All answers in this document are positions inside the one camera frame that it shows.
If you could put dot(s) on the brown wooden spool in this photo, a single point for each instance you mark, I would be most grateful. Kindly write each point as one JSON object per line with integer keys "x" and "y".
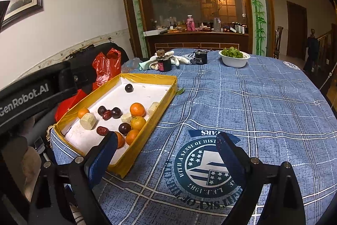
{"x": 160, "y": 53}

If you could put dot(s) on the green lettuce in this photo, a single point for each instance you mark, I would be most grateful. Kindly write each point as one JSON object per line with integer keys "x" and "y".
{"x": 231, "y": 53}

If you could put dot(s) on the white bowl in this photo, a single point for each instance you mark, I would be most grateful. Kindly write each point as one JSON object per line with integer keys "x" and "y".
{"x": 234, "y": 60}

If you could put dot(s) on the wooden counter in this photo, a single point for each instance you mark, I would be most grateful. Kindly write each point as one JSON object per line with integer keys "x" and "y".
{"x": 196, "y": 39}

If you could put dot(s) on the pale green cloth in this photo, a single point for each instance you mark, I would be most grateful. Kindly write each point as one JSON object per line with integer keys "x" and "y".
{"x": 144, "y": 65}

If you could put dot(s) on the wooden chair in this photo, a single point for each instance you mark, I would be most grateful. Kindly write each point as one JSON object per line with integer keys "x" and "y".
{"x": 278, "y": 40}

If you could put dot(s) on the yellow-rimmed white tray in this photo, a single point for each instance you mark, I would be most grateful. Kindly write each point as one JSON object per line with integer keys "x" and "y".
{"x": 110, "y": 98}

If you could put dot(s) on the white gloves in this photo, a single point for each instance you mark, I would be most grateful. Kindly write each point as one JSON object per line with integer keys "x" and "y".
{"x": 179, "y": 59}

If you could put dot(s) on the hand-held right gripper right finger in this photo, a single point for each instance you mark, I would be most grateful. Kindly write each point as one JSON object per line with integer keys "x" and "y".
{"x": 231, "y": 159}

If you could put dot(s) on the clear plastic bag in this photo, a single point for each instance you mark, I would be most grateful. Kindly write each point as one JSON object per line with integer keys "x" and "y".
{"x": 130, "y": 63}

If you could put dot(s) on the large cream sugarcane block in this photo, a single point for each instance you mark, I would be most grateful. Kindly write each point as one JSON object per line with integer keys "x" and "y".
{"x": 88, "y": 121}

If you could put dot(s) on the pink bottle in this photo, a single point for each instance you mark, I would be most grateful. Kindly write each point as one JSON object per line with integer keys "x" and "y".
{"x": 190, "y": 22}

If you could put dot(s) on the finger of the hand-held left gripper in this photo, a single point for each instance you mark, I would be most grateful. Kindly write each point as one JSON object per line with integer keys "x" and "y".
{"x": 84, "y": 76}

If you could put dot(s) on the dark statue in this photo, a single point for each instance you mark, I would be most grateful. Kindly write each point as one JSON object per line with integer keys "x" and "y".
{"x": 311, "y": 49}

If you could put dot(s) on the small orange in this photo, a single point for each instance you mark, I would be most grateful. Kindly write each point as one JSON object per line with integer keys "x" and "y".
{"x": 83, "y": 112}

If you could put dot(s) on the cream sugarcane piece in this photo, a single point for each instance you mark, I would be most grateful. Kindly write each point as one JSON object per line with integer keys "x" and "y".
{"x": 153, "y": 108}
{"x": 126, "y": 117}

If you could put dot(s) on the dark plum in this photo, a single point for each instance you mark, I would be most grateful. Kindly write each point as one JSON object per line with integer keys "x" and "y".
{"x": 128, "y": 87}
{"x": 116, "y": 112}
{"x": 124, "y": 128}
{"x": 102, "y": 110}

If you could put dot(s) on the white foam tray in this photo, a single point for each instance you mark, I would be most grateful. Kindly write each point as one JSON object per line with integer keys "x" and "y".
{"x": 152, "y": 33}

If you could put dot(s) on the brown wooden door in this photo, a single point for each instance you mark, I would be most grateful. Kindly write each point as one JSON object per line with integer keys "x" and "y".
{"x": 296, "y": 30}

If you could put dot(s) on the red jujube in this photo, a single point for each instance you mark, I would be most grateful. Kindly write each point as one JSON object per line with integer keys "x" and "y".
{"x": 102, "y": 130}
{"x": 107, "y": 115}

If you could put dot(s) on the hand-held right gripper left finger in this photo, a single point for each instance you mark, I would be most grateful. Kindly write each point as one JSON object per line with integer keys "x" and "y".
{"x": 101, "y": 159}

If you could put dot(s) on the glass mug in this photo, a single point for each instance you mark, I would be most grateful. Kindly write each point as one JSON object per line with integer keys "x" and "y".
{"x": 216, "y": 24}

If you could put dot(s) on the green leaf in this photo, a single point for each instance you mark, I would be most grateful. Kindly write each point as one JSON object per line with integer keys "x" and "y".
{"x": 180, "y": 92}

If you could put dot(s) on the black canister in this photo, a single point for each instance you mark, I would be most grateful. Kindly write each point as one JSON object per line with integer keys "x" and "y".
{"x": 201, "y": 57}

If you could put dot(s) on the black jar pink label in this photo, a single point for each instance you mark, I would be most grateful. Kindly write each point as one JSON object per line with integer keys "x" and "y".
{"x": 164, "y": 64}

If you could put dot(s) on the red plastic bag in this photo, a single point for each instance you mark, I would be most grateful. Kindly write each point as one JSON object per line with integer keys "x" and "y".
{"x": 106, "y": 68}

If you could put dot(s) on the blue plaid tablecloth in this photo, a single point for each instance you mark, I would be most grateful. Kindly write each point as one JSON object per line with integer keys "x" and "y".
{"x": 237, "y": 114}

